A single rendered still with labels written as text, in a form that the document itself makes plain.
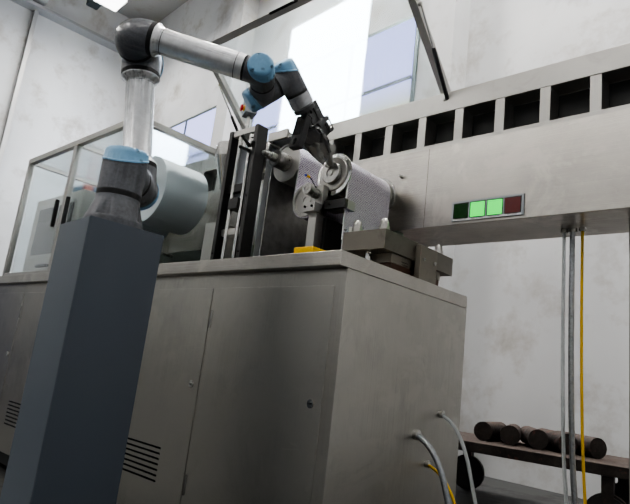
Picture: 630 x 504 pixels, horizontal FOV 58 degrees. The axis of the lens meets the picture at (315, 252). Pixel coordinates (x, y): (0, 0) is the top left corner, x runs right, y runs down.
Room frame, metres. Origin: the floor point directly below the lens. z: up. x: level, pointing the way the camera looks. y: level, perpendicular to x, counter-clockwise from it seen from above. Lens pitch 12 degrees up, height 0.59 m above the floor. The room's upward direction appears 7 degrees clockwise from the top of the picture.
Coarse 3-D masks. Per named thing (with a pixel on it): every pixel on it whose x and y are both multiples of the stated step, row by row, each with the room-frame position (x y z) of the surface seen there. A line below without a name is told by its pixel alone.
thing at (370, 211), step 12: (348, 192) 1.77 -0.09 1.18; (360, 192) 1.81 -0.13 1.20; (360, 204) 1.82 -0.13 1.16; (372, 204) 1.87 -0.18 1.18; (384, 204) 1.91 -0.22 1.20; (348, 216) 1.78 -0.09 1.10; (360, 216) 1.82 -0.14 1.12; (372, 216) 1.87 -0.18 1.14; (384, 216) 1.92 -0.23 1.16; (348, 228) 1.78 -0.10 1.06; (372, 228) 1.87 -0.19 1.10
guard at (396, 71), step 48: (336, 0) 1.90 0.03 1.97; (384, 0) 1.81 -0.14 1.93; (240, 48) 2.30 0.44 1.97; (288, 48) 2.16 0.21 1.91; (336, 48) 2.05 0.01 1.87; (384, 48) 1.94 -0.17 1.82; (240, 96) 2.49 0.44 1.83; (336, 96) 2.21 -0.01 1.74; (384, 96) 2.09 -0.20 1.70; (432, 96) 1.98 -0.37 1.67
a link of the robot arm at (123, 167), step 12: (108, 156) 1.42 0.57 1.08; (120, 156) 1.41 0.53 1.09; (132, 156) 1.42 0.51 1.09; (144, 156) 1.45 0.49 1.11; (108, 168) 1.42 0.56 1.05; (120, 168) 1.41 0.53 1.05; (132, 168) 1.43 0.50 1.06; (144, 168) 1.46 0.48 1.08; (108, 180) 1.41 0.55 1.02; (120, 180) 1.41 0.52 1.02; (132, 180) 1.43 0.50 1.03; (144, 180) 1.48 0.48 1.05; (144, 192) 1.53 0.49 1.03
